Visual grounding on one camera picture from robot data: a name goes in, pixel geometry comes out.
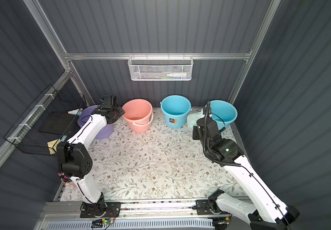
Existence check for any light green cloth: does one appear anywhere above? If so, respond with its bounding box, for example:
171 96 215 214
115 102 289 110
187 111 203 130

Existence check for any blue bucket with label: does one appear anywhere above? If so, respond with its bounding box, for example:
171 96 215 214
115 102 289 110
160 95 191 128

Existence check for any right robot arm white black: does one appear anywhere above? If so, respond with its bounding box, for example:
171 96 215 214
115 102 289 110
193 117 300 230

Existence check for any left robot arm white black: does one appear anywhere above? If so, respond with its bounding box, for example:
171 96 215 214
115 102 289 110
57 102 125 215

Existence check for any purple plastic bucket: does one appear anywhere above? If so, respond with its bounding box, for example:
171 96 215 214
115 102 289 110
77 105 114 140

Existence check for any pink plastic bucket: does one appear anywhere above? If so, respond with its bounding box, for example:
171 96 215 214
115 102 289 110
122 99 154 133

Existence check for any pastel card in basket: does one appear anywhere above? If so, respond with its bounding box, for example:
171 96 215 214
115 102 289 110
68 108 83 116

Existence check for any floral patterned table mat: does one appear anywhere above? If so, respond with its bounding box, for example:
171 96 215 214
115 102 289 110
60 107 255 201

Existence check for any white ventilation grille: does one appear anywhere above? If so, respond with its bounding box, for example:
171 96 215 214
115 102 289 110
45 218 215 230

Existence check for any blue bucket white handle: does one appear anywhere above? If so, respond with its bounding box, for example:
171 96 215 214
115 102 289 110
210 100 238 133

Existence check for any white wire wall basket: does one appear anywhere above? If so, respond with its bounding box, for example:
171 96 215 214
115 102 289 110
128 56 194 81

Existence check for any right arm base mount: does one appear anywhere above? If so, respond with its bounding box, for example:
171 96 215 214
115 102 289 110
192 199 230 215

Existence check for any black wire side basket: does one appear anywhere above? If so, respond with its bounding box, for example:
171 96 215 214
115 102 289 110
4 85 87 156

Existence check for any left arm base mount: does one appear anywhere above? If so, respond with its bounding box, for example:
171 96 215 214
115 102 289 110
80 202 121 219

